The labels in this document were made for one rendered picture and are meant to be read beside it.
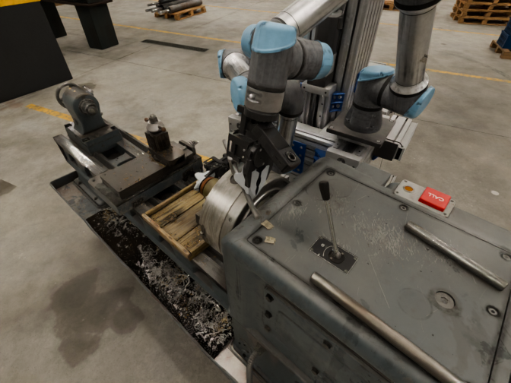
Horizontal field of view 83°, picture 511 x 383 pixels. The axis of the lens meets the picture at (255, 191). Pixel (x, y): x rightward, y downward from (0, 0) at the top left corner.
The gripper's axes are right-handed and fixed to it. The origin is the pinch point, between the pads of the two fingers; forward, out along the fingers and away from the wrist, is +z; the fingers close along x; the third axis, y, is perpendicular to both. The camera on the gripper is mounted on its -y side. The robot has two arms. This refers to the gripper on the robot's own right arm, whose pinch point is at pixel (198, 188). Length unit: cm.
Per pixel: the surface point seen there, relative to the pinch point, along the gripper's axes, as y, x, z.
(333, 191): -43.8, 17.2, -12.8
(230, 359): -34, -54, 21
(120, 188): 34.8, -11.4, 15.1
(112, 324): 47, -108, 47
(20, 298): 106, -108, 79
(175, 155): 31.1, -6.2, -10.9
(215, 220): -21.5, 7.4, 10.1
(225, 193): -20.2, 13.3, 4.4
